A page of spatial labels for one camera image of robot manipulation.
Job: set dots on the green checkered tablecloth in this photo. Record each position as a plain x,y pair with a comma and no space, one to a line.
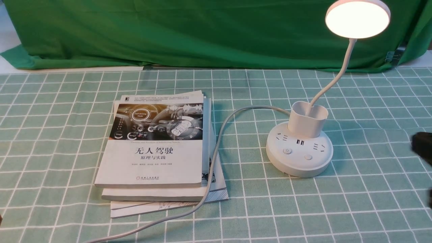
54,127

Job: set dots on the white self-driving textbook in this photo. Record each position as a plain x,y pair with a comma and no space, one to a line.
156,141

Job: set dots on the white book under top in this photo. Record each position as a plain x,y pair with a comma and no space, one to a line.
193,194

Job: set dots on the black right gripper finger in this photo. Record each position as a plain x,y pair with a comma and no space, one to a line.
421,145

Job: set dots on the green backdrop cloth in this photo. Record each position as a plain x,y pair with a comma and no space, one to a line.
258,34

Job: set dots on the metal binder clip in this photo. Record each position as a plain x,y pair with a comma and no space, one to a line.
394,57

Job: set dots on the white desk lamp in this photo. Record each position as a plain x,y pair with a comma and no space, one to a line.
300,147

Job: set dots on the thin white booklet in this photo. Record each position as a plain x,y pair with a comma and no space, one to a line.
115,205

